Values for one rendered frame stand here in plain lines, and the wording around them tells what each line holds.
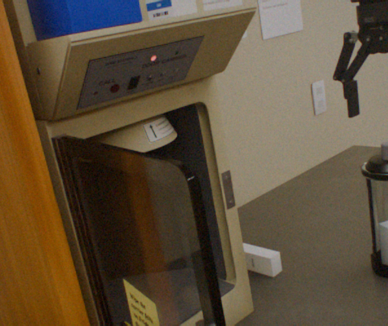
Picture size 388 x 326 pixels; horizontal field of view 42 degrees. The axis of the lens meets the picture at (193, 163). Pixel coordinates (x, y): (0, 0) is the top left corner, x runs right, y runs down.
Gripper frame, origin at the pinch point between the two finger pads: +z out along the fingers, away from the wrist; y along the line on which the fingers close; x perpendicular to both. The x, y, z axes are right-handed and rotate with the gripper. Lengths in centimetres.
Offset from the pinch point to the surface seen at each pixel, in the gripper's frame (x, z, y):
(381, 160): -1.9, 9.2, -0.4
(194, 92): -33.6, -11.5, -14.0
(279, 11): 43, -20, -60
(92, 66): -56, -20, -5
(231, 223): -30.5, 13.6, -14.0
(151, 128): -41.9, -7.5, -16.1
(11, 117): -67, -17, -4
